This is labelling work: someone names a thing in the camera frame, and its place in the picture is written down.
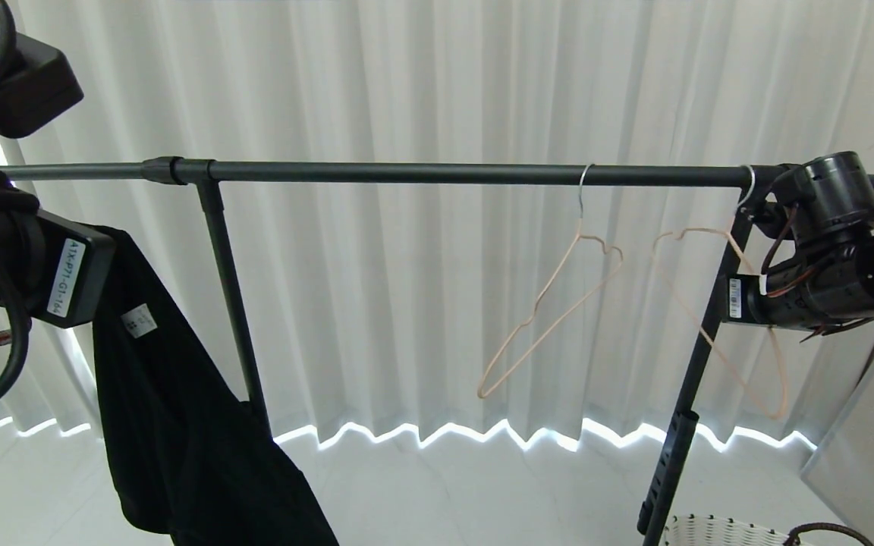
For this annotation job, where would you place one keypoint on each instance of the white laundry basket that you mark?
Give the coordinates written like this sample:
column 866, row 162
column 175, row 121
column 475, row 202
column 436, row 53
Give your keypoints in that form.
column 710, row 532

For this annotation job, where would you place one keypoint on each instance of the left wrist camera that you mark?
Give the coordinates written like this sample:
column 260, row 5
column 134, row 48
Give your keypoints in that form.
column 27, row 83

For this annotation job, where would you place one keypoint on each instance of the pink clothes hanger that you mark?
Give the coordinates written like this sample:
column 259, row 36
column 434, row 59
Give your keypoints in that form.
column 752, row 182
column 581, row 197

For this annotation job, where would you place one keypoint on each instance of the white curtain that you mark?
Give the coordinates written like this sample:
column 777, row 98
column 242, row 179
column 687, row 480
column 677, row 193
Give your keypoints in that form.
column 407, row 303

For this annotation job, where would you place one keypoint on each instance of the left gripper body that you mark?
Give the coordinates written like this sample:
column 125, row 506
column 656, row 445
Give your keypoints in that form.
column 80, row 265

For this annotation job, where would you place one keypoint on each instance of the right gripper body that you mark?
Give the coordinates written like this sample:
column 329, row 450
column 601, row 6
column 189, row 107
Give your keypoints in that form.
column 824, row 292

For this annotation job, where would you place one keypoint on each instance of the black clothes rack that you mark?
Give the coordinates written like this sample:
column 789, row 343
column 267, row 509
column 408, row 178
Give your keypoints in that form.
column 407, row 173

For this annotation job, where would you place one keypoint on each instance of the black t-shirt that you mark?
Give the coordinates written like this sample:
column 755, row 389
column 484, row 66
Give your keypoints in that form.
column 179, row 425

